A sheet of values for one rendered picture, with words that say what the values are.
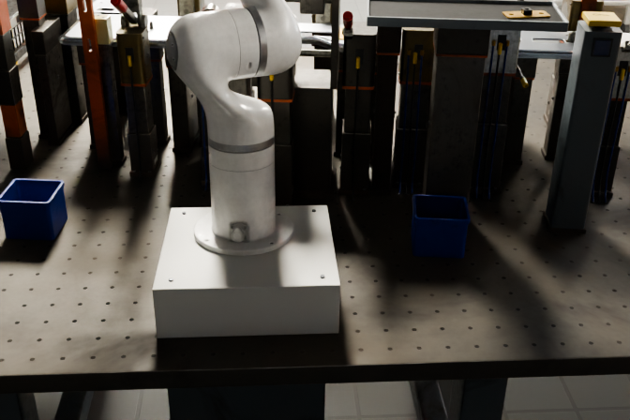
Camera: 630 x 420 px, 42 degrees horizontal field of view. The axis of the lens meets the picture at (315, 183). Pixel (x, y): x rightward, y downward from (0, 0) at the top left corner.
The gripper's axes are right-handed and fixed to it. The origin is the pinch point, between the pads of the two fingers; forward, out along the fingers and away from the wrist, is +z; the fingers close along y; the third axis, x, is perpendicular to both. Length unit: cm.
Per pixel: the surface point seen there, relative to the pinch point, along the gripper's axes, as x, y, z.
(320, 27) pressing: -40.4, 4.5, 13.5
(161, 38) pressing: -4.3, -7.6, 13.6
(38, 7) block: 26.6, -0.7, 9.0
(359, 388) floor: -54, -11, 114
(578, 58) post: -92, -36, 5
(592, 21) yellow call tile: -93, -37, -2
